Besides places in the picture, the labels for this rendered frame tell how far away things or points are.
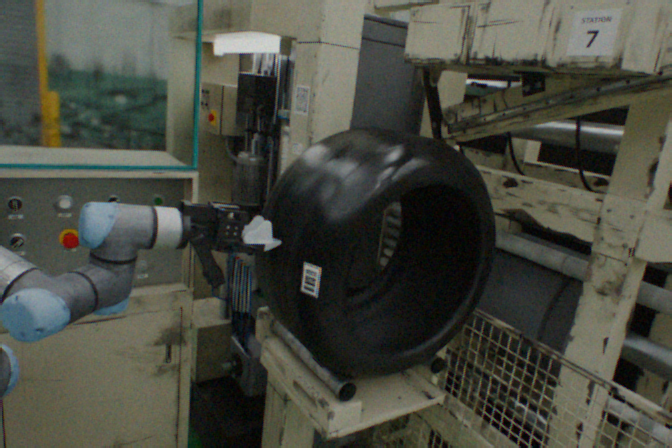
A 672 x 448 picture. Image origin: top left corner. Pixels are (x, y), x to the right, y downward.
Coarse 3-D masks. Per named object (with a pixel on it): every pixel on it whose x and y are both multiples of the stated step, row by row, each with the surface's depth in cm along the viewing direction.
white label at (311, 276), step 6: (306, 264) 94; (306, 270) 94; (312, 270) 93; (318, 270) 93; (306, 276) 94; (312, 276) 94; (318, 276) 93; (306, 282) 95; (312, 282) 94; (318, 282) 93; (300, 288) 96; (306, 288) 95; (312, 288) 94; (312, 294) 94
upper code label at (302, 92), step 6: (300, 90) 131; (306, 90) 128; (300, 96) 131; (306, 96) 128; (294, 102) 134; (300, 102) 131; (306, 102) 129; (294, 108) 134; (300, 108) 131; (306, 108) 129; (306, 114) 129
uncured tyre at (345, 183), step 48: (336, 144) 107; (384, 144) 100; (432, 144) 104; (288, 192) 104; (336, 192) 94; (384, 192) 96; (432, 192) 137; (480, 192) 112; (288, 240) 99; (336, 240) 93; (432, 240) 142; (480, 240) 118; (288, 288) 99; (336, 288) 96; (384, 288) 142; (432, 288) 138; (480, 288) 122; (336, 336) 100; (384, 336) 132; (432, 336) 118
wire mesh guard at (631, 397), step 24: (480, 312) 136; (480, 336) 137; (528, 336) 124; (456, 360) 145; (480, 384) 138; (600, 384) 108; (432, 408) 154; (456, 408) 146; (504, 408) 131; (624, 408) 105; (648, 408) 100; (600, 432) 109
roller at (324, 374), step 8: (272, 328) 135; (280, 328) 132; (280, 336) 131; (288, 336) 128; (288, 344) 128; (296, 344) 125; (296, 352) 124; (304, 352) 121; (304, 360) 121; (312, 360) 118; (312, 368) 118; (320, 368) 115; (328, 368) 114; (320, 376) 115; (328, 376) 112; (336, 376) 111; (344, 376) 111; (328, 384) 112; (336, 384) 110; (344, 384) 109; (352, 384) 109; (336, 392) 109; (344, 392) 108; (352, 392) 109; (344, 400) 109
